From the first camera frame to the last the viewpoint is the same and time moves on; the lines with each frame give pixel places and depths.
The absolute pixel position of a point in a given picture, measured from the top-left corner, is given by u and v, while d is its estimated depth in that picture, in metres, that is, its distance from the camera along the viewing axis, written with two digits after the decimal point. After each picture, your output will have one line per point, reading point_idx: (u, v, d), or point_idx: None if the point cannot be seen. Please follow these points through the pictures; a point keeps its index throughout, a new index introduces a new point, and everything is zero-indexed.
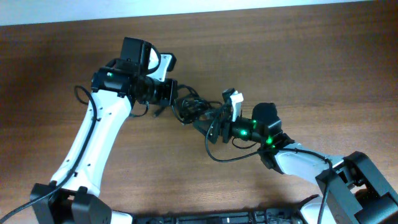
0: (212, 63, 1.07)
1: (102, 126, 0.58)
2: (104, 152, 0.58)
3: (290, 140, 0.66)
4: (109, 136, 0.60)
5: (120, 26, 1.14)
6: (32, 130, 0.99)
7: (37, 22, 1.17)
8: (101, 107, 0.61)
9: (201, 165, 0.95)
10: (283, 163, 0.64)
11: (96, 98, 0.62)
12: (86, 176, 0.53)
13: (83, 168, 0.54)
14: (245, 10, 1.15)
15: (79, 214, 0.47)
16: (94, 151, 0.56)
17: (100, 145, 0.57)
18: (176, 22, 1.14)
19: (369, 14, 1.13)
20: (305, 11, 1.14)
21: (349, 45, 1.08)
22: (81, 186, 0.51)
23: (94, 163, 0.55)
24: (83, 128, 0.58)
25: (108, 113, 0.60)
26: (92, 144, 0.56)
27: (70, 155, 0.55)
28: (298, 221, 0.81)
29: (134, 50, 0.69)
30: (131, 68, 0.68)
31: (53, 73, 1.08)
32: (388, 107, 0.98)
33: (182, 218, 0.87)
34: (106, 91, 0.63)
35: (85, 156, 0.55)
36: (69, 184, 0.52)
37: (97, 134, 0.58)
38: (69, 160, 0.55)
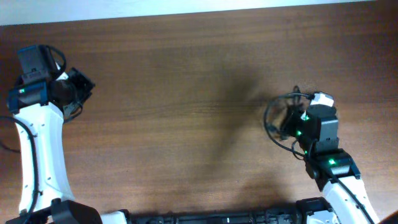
0: (212, 64, 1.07)
1: (42, 140, 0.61)
2: (56, 162, 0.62)
3: (354, 175, 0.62)
4: (53, 147, 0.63)
5: (120, 27, 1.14)
6: None
7: (35, 23, 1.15)
8: (30, 124, 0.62)
9: (201, 165, 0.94)
10: (335, 198, 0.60)
11: (22, 119, 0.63)
12: (53, 189, 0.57)
13: (46, 184, 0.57)
14: (245, 10, 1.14)
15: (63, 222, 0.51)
16: (48, 165, 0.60)
17: (47, 159, 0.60)
18: (176, 22, 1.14)
19: (369, 14, 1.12)
20: (305, 11, 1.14)
21: (349, 45, 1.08)
22: (52, 198, 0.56)
23: (53, 177, 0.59)
24: (24, 150, 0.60)
25: (40, 125, 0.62)
26: (40, 161, 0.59)
27: (26, 180, 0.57)
28: (298, 214, 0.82)
29: (30, 56, 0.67)
30: (41, 76, 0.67)
31: None
32: (388, 107, 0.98)
33: (183, 218, 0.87)
34: (27, 107, 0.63)
35: (43, 173, 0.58)
36: (39, 204, 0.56)
37: (43, 150, 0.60)
38: (28, 185, 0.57)
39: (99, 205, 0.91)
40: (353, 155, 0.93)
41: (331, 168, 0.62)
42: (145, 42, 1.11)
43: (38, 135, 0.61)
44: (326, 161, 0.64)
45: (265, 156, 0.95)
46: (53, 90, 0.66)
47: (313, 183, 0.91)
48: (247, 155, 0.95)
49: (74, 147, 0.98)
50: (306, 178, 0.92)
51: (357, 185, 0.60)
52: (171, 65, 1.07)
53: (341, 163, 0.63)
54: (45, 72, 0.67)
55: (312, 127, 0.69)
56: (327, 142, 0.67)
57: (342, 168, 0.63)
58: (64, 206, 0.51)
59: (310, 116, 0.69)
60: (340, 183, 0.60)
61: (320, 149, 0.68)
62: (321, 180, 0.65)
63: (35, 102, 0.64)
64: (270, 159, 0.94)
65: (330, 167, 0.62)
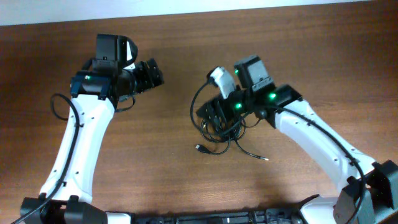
0: (212, 63, 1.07)
1: (86, 132, 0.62)
2: (91, 159, 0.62)
3: (298, 98, 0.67)
4: (94, 142, 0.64)
5: (120, 26, 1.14)
6: (32, 130, 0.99)
7: (39, 23, 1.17)
8: (82, 112, 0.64)
9: (201, 165, 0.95)
10: (286, 125, 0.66)
11: (77, 104, 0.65)
12: (76, 184, 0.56)
13: (73, 176, 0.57)
14: (245, 10, 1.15)
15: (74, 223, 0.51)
16: (83, 158, 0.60)
17: (85, 153, 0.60)
18: (176, 22, 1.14)
19: (369, 14, 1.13)
20: (305, 11, 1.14)
21: (349, 45, 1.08)
22: (71, 195, 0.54)
23: (81, 171, 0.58)
24: (66, 135, 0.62)
25: (90, 118, 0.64)
26: (78, 151, 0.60)
27: (57, 165, 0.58)
28: (298, 219, 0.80)
29: (108, 46, 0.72)
30: (110, 69, 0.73)
31: (53, 73, 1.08)
32: (390, 107, 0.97)
33: (182, 218, 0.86)
34: (86, 94, 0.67)
35: (72, 165, 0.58)
36: (60, 195, 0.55)
37: (83, 140, 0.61)
38: (56, 171, 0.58)
39: (98, 205, 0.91)
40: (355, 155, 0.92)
41: (272, 101, 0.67)
42: (145, 42, 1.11)
43: (83, 126, 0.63)
44: (267, 97, 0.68)
45: (265, 156, 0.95)
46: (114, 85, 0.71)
47: (313, 183, 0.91)
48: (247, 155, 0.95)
49: None
50: (306, 178, 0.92)
51: (302, 105, 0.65)
52: (171, 65, 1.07)
53: (280, 95, 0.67)
54: (113, 64, 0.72)
55: (242, 77, 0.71)
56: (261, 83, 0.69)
57: (285, 98, 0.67)
58: (81, 210, 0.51)
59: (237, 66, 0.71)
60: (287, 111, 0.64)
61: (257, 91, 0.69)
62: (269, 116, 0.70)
63: (94, 93, 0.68)
64: (270, 159, 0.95)
65: (271, 101, 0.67)
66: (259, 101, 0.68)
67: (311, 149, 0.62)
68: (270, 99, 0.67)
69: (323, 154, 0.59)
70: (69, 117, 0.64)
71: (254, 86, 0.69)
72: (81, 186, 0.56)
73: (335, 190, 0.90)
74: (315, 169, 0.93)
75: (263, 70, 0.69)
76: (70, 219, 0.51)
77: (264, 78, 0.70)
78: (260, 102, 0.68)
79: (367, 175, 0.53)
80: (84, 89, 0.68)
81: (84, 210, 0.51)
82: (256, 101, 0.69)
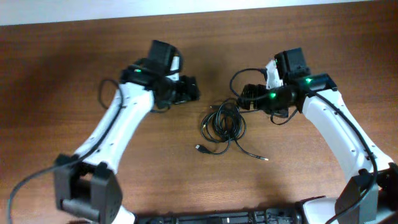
0: (212, 63, 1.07)
1: (128, 114, 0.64)
2: (125, 140, 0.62)
3: (331, 88, 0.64)
4: (131, 126, 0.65)
5: (120, 26, 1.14)
6: (31, 129, 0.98)
7: (39, 23, 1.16)
8: (127, 97, 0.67)
9: (201, 165, 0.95)
10: (314, 110, 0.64)
11: (124, 89, 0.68)
12: (108, 154, 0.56)
13: (107, 146, 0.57)
14: (245, 10, 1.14)
15: (99, 188, 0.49)
16: (119, 135, 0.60)
17: (124, 132, 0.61)
18: (176, 21, 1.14)
19: (369, 14, 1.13)
20: (305, 11, 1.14)
21: (349, 45, 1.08)
22: (102, 161, 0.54)
23: (115, 144, 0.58)
24: (109, 113, 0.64)
25: (134, 103, 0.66)
26: (117, 127, 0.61)
27: (94, 135, 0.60)
28: (298, 216, 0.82)
29: (160, 50, 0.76)
30: (157, 67, 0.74)
31: (53, 73, 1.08)
32: (390, 107, 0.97)
33: (182, 218, 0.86)
34: (134, 84, 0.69)
35: (109, 137, 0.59)
36: (93, 159, 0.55)
37: (124, 119, 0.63)
38: (93, 140, 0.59)
39: None
40: None
41: (308, 85, 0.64)
42: (146, 42, 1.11)
43: (125, 107, 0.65)
44: (303, 80, 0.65)
45: (265, 156, 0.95)
46: (160, 83, 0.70)
47: (313, 183, 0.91)
48: (247, 155, 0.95)
49: (71, 145, 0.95)
50: (306, 178, 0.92)
51: (334, 95, 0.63)
52: None
53: (316, 82, 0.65)
54: (161, 64, 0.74)
55: (280, 65, 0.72)
56: (298, 70, 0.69)
57: (319, 85, 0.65)
58: (109, 176, 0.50)
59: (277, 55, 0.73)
60: (318, 97, 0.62)
61: (292, 76, 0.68)
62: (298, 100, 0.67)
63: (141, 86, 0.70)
64: (270, 159, 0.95)
65: (306, 84, 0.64)
66: (293, 83, 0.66)
67: (331, 137, 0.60)
68: (305, 83, 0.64)
69: (341, 142, 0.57)
70: (115, 99, 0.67)
71: (290, 71, 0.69)
72: (112, 159, 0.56)
73: (335, 190, 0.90)
74: (316, 169, 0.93)
75: (302, 60, 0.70)
76: (96, 183, 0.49)
77: (301, 65, 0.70)
78: (295, 84, 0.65)
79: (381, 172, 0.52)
80: (132, 81, 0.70)
81: (110, 177, 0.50)
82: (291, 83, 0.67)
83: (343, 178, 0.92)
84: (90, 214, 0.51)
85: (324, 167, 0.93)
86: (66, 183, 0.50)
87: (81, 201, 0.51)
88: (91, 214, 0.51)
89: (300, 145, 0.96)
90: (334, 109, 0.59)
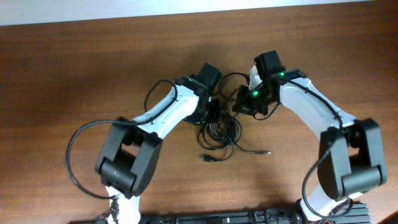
0: (212, 63, 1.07)
1: (178, 106, 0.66)
2: (171, 126, 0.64)
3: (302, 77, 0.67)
4: (176, 119, 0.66)
5: (120, 26, 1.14)
6: (31, 129, 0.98)
7: (40, 22, 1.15)
8: (180, 94, 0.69)
9: (201, 165, 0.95)
10: (289, 96, 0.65)
11: (179, 88, 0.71)
12: (159, 129, 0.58)
13: (160, 123, 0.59)
14: (245, 10, 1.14)
15: (145, 154, 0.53)
16: (170, 119, 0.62)
17: (172, 118, 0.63)
18: (176, 22, 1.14)
19: (369, 14, 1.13)
20: (305, 11, 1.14)
21: (349, 45, 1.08)
22: (154, 132, 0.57)
23: (166, 125, 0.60)
24: (162, 101, 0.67)
25: (185, 100, 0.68)
26: (168, 112, 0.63)
27: (150, 111, 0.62)
28: (298, 216, 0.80)
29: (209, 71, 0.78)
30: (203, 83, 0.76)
31: (53, 73, 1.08)
32: (390, 107, 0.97)
33: (182, 218, 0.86)
34: (186, 88, 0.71)
35: (161, 116, 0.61)
36: (147, 129, 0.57)
37: (175, 109, 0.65)
38: (148, 114, 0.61)
39: None
40: None
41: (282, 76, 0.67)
42: (146, 42, 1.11)
43: (178, 101, 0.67)
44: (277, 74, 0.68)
45: (265, 156, 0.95)
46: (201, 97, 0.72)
47: (313, 183, 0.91)
48: (247, 155, 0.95)
49: (72, 145, 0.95)
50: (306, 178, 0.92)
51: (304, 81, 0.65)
52: (171, 65, 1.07)
53: (288, 75, 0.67)
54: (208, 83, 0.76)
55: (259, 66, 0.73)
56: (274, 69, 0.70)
57: (291, 78, 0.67)
58: (157, 145, 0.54)
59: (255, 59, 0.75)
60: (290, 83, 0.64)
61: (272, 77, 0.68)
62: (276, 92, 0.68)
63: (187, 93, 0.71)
64: (271, 159, 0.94)
65: (280, 76, 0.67)
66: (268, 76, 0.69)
67: (306, 117, 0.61)
68: (279, 76, 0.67)
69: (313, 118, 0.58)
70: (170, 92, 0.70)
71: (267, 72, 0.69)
72: (161, 135, 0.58)
73: None
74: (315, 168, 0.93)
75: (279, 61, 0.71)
76: (143, 148, 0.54)
77: (277, 65, 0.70)
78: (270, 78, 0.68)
79: (348, 131, 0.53)
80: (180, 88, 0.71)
81: (157, 146, 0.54)
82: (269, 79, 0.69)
83: None
84: (125, 180, 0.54)
85: None
86: (119, 142, 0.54)
87: (122, 167, 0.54)
88: (125, 181, 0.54)
89: (300, 145, 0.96)
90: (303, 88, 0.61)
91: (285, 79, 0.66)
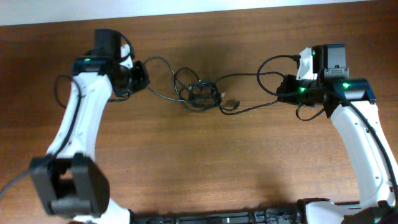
0: (212, 64, 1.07)
1: (89, 101, 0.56)
2: (92, 126, 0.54)
3: (369, 101, 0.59)
4: (96, 112, 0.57)
5: (120, 26, 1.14)
6: (32, 130, 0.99)
7: (39, 22, 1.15)
8: (84, 86, 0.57)
9: (201, 164, 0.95)
10: (344, 120, 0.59)
11: (80, 79, 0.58)
12: (81, 144, 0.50)
13: (77, 136, 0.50)
14: (245, 10, 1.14)
15: (81, 179, 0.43)
16: (88, 121, 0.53)
17: (88, 119, 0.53)
18: (176, 22, 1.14)
19: (369, 14, 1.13)
20: (305, 11, 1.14)
21: (349, 45, 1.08)
22: (77, 151, 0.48)
23: (86, 132, 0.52)
24: (69, 107, 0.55)
25: (92, 89, 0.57)
26: (82, 116, 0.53)
27: (61, 128, 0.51)
28: (298, 213, 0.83)
29: (104, 39, 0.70)
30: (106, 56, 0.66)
31: (52, 74, 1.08)
32: (388, 107, 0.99)
33: (182, 218, 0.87)
34: (87, 73, 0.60)
35: (77, 126, 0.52)
36: (67, 153, 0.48)
37: (87, 107, 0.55)
38: (61, 132, 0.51)
39: None
40: None
41: (344, 91, 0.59)
42: (146, 42, 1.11)
43: (86, 96, 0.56)
44: (339, 84, 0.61)
45: (265, 156, 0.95)
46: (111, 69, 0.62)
47: (313, 183, 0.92)
48: (248, 155, 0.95)
49: None
50: (306, 178, 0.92)
51: (370, 110, 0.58)
52: (171, 66, 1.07)
53: (354, 84, 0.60)
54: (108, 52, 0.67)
55: (317, 60, 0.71)
56: (334, 70, 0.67)
57: (357, 91, 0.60)
58: (89, 162, 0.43)
59: (316, 49, 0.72)
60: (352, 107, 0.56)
61: (329, 76, 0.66)
62: (331, 104, 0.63)
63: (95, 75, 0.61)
64: (271, 159, 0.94)
65: (342, 90, 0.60)
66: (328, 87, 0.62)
67: (356, 154, 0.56)
68: (340, 88, 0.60)
69: (365, 163, 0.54)
70: (71, 92, 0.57)
71: (327, 70, 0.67)
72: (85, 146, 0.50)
73: (334, 190, 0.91)
74: (315, 168, 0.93)
75: (343, 60, 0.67)
76: (75, 175, 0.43)
77: (338, 63, 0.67)
78: (330, 89, 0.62)
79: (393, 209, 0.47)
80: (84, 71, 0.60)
81: (91, 163, 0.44)
82: (325, 84, 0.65)
83: (343, 177, 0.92)
84: (82, 206, 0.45)
85: (324, 167, 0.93)
86: (47, 187, 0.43)
87: (69, 192, 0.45)
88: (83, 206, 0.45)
89: (300, 144, 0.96)
90: (368, 127, 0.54)
91: (347, 101, 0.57)
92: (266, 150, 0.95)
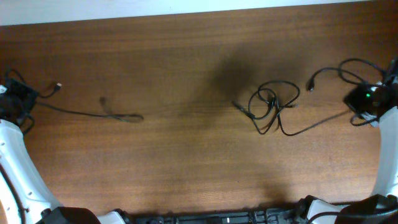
0: (212, 64, 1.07)
1: (7, 160, 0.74)
2: (31, 174, 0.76)
3: None
4: (18, 163, 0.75)
5: (119, 27, 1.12)
6: (31, 132, 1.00)
7: (35, 23, 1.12)
8: None
9: (201, 165, 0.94)
10: (392, 122, 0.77)
11: None
12: (37, 202, 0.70)
13: (29, 197, 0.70)
14: (245, 10, 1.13)
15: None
16: (23, 179, 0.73)
17: (22, 175, 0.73)
18: (175, 22, 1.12)
19: (370, 14, 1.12)
20: (306, 11, 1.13)
21: (349, 45, 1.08)
22: (41, 211, 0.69)
23: (33, 187, 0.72)
24: None
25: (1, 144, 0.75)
26: (18, 178, 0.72)
27: (7, 204, 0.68)
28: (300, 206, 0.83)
29: None
30: None
31: (50, 75, 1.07)
32: None
33: (182, 218, 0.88)
34: None
35: (22, 190, 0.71)
36: (32, 218, 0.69)
37: (12, 168, 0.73)
38: (10, 207, 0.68)
39: (99, 205, 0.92)
40: (352, 155, 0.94)
41: None
42: (145, 42, 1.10)
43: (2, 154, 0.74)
44: None
45: (265, 156, 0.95)
46: None
47: (313, 183, 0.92)
48: (247, 155, 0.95)
49: (74, 145, 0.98)
50: (306, 178, 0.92)
51: None
52: (171, 66, 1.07)
53: None
54: None
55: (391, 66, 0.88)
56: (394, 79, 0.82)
57: None
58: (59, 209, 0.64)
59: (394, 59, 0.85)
60: None
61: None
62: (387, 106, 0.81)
63: None
64: (270, 160, 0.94)
65: None
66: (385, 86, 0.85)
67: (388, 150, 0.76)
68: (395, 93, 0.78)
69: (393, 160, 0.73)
70: None
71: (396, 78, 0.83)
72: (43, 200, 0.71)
73: (334, 190, 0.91)
74: (316, 169, 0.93)
75: None
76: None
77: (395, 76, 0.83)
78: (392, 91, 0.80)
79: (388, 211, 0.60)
80: None
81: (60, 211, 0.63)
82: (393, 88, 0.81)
83: (343, 177, 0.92)
84: None
85: (324, 167, 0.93)
86: None
87: None
88: None
89: (300, 145, 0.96)
90: None
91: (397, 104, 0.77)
92: (265, 150, 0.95)
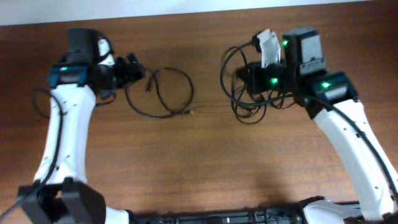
0: (212, 63, 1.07)
1: (71, 117, 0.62)
2: (76, 139, 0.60)
3: (352, 99, 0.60)
4: (76, 127, 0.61)
5: (122, 28, 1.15)
6: (30, 130, 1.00)
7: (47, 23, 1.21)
8: (64, 101, 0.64)
9: (201, 164, 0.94)
10: (330, 125, 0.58)
11: (59, 95, 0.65)
12: (68, 167, 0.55)
13: (63, 159, 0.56)
14: (245, 11, 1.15)
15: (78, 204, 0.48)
16: (70, 141, 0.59)
17: (71, 137, 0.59)
18: (177, 22, 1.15)
19: (369, 15, 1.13)
20: (306, 12, 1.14)
21: (349, 42, 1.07)
22: (66, 175, 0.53)
23: (71, 152, 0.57)
24: (51, 126, 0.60)
25: (73, 104, 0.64)
26: (64, 135, 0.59)
27: (46, 152, 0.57)
28: (298, 217, 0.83)
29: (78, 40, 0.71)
30: (84, 61, 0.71)
31: None
32: (389, 103, 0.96)
33: (182, 218, 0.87)
34: (63, 85, 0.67)
35: (64, 150, 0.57)
36: (57, 180, 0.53)
37: (69, 127, 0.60)
38: (47, 157, 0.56)
39: None
40: None
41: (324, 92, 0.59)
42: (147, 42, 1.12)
43: (68, 111, 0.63)
44: (319, 84, 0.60)
45: (265, 156, 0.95)
46: (92, 74, 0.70)
47: (313, 183, 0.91)
48: (247, 155, 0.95)
49: None
50: (306, 177, 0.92)
51: (356, 109, 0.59)
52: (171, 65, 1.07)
53: (332, 88, 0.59)
54: (87, 56, 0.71)
55: (288, 50, 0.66)
56: (309, 65, 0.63)
57: (338, 88, 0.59)
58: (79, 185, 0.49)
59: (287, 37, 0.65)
60: (336, 111, 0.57)
61: (306, 72, 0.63)
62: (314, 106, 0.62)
63: (72, 83, 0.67)
64: (271, 159, 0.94)
65: (323, 91, 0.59)
66: (307, 87, 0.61)
67: (343, 153, 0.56)
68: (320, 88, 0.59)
69: (355, 158, 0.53)
70: (51, 109, 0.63)
71: (303, 65, 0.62)
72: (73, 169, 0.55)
73: (334, 191, 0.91)
74: (315, 169, 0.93)
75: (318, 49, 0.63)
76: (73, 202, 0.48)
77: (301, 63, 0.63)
78: (311, 93, 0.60)
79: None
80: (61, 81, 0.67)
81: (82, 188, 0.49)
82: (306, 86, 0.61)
83: (343, 177, 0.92)
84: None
85: (324, 167, 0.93)
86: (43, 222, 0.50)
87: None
88: None
89: (300, 145, 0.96)
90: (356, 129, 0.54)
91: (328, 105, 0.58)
92: (265, 150, 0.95)
